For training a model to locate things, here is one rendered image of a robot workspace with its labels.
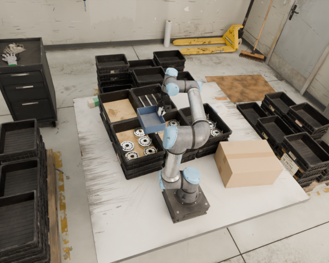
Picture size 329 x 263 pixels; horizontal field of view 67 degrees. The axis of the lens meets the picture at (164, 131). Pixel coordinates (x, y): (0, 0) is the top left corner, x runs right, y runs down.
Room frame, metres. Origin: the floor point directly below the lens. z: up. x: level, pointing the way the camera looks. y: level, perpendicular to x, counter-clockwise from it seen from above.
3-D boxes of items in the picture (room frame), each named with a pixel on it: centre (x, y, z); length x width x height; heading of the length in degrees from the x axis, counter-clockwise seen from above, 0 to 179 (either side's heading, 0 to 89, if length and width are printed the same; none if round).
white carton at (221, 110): (1.94, -0.47, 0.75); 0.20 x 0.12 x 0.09; 126
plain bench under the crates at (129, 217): (1.50, -0.12, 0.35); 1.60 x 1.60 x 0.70; 25
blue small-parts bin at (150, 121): (1.30, 0.11, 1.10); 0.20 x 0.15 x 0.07; 26
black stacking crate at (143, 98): (1.77, 0.14, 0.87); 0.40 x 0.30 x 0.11; 30
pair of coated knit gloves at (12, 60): (2.15, 1.65, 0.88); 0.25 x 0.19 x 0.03; 25
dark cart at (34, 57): (2.28, 1.63, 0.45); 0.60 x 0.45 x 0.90; 25
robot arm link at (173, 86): (1.27, -0.02, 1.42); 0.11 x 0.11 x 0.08; 10
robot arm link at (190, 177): (0.94, -0.20, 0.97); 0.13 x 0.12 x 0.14; 100
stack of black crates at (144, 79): (2.70, 0.28, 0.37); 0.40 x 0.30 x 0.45; 115
